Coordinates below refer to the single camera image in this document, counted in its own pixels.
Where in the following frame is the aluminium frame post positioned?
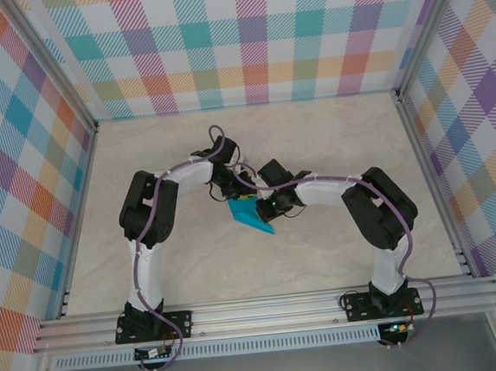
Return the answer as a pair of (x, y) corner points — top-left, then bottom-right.
(0, 0), (101, 142)
(387, 0), (480, 102)

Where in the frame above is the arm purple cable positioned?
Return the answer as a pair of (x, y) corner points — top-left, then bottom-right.
(231, 146), (441, 362)
(119, 123), (259, 371)

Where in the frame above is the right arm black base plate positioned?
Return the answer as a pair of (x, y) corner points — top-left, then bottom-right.
(342, 285), (425, 323)

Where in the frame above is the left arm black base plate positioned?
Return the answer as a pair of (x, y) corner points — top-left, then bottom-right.
(113, 308), (196, 346)

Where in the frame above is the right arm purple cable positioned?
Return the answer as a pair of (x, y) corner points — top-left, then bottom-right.
(231, 146), (441, 362)

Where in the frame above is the perforated metal cable tray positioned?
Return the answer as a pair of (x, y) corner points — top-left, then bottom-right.
(51, 323), (383, 371)

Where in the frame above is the blue paper sheet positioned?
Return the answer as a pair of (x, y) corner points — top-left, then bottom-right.
(225, 193), (276, 240)

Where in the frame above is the left gripper thin black cable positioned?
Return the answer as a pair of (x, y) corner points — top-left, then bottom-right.
(207, 181), (229, 203)

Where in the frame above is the circuit board with green light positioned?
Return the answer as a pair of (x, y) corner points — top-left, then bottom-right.
(383, 320), (416, 335)

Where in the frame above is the black circuit board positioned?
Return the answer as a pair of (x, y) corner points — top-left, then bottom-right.
(134, 346), (172, 361)

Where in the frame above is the thin black base wire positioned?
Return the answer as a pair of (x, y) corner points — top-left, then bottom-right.
(338, 286), (362, 313)

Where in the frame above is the aluminium table side rail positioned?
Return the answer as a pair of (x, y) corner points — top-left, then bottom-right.
(394, 86), (477, 285)
(41, 122), (117, 320)

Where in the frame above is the wide aluminium mounting rail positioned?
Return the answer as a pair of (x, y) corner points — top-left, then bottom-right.
(29, 274), (496, 355)

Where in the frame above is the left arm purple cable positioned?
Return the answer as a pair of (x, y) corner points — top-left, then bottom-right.
(119, 123), (259, 371)

